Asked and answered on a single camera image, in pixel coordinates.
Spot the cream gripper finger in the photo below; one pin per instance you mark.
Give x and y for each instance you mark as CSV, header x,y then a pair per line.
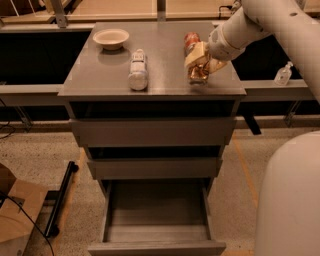
x,y
215,65
197,55

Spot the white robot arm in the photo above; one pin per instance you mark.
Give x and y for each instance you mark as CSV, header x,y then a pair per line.
x,y
288,213

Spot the red soda can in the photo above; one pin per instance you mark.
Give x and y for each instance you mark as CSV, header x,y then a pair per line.
x,y
190,40

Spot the grey drawer cabinet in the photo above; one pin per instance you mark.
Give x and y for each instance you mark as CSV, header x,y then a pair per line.
x,y
97,88

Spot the grey top drawer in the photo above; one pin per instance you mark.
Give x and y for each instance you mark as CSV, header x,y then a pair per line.
x,y
153,132

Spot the grey middle drawer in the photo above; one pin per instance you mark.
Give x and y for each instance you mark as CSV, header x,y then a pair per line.
x,y
157,168

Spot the grey open bottom drawer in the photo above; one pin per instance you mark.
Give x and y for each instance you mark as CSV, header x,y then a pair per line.
x,y
169,217

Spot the white plastic bottle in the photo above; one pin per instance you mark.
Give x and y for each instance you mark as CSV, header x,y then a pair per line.
x,y
138,74

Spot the clear sanitizer pump bottle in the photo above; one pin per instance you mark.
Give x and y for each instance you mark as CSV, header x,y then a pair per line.
x,y
284,74

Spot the beige paper bowl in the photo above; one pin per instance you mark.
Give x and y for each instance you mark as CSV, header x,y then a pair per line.
x,y
111,39

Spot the black metal bar left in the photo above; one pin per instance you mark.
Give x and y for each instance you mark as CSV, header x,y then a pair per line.
x,y
57,196

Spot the brown cardboard box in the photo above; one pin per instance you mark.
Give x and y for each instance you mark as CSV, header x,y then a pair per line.
x,y
23,200

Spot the grey metal shelf rail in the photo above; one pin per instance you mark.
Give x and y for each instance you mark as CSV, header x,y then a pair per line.
x,y
257,91

